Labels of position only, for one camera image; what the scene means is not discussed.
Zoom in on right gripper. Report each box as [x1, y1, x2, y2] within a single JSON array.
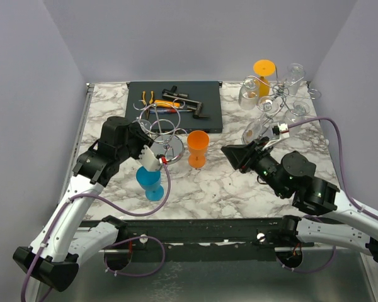
[[220, 136, 288, 198]]

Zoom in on clear stemmed glass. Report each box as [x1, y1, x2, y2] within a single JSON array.
[[137, 120, 152, 136]]

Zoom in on blue plastic goblet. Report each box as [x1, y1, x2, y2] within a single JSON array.
[[135, 166, 164, 201]]

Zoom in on orange plastic goblet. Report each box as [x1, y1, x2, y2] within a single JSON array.
[[186, 130, 210, 169]]

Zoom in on tall chrome glass rack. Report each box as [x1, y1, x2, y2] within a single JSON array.
[[242, 64, 322, 148]]

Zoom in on yellow plastic goblet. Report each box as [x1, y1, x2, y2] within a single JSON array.
[[253, 59, 276, 98]]

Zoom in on ribbed clear wine glass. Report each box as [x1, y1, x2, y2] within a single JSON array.
[[284, 63, 306, 96]]

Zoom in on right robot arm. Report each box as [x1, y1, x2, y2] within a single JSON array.
[[221, 140, 378, 263]]

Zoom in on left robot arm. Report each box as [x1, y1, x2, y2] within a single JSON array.
[[13, 116, 154, 292]]

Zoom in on red blue screwdriver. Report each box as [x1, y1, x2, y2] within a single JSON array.
[[150, 108, 193, 114]]

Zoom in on dark grey tray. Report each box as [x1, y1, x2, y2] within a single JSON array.
[[125, 81, 223, 133]]

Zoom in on dark metal T tool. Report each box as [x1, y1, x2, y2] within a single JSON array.
[[162, 85, 189, 98]]

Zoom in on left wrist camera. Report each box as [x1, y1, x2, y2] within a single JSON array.
[[138, 145, 168, 172]]

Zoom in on small chrome ring rack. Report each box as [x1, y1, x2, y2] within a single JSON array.
[[133, 100, 186, 164]]

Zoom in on orange handled pliers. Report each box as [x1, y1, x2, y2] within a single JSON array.
[[141, 91, 154, 120]]

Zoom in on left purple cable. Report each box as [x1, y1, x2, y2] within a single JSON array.
[[20, 162, 173, 302]]

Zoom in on purple cable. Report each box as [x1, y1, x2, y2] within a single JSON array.
[[280, 117, 378, 274], [20, 162, 173, 302]]

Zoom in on black mounting base rail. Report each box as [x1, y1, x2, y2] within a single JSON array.
[[81, 216, 316, 264]]

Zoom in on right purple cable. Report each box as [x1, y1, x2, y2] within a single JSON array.
[[280, 117, 378, 274]]

